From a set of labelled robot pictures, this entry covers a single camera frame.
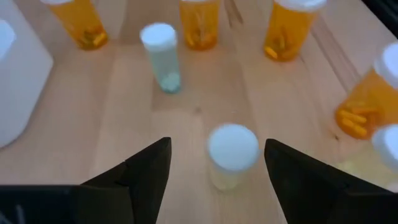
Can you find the teal pill bottle white cap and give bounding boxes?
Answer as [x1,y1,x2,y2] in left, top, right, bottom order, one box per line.
[139,22,182,94]

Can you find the white plastic bin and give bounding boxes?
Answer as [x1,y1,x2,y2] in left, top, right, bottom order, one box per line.
[0,0,55,149]

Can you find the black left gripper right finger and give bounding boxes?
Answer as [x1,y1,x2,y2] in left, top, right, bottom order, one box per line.
[264,138,398,224]

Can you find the orange pill bottle white cap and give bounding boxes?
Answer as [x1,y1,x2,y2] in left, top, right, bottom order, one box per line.
[263,0,327,62]
[40,0,109,50]
[335,42,398,140]
[179,0,221,51]

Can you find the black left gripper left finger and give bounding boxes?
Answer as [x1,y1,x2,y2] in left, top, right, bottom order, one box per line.
[0,136,172,224]

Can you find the yellow-green pill bottle white cap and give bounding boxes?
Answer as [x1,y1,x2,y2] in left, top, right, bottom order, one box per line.
[206,123,261,191]
[337,124,398,190]

